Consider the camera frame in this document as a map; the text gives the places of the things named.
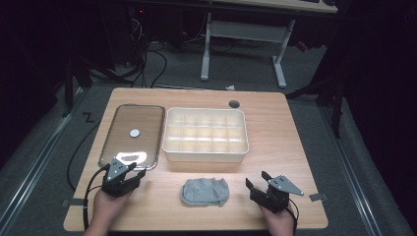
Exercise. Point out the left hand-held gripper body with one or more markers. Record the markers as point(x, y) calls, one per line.
point(115, 178)

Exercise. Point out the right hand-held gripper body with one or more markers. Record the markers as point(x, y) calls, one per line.
point(277, 193)

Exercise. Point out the grey sock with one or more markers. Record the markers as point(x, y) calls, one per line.
point(205, 191)

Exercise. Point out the white compartment storage box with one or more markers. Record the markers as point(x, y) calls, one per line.
point(205, 134)

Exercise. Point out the person's right hand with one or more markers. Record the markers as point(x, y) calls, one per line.
point(278, 221)

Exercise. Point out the person's left hand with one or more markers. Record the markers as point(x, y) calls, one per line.
point(109, 206)

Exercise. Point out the grey tape piece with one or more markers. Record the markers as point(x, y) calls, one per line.
point(318, 197)
point(73, 202)

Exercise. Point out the clear plastic box lid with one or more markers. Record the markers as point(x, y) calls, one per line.
point(137, 121)

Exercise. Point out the white paper scrap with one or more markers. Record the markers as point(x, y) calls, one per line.
point(230, 87)

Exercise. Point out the black metal stand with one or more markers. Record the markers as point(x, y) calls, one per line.
point(337, 98)
point(69, 88)

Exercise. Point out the desk with white legs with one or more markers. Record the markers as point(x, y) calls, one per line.
point(244, 31)

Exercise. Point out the metal floor rail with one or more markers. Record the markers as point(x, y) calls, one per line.
point(350, 170)
point(36, 160)

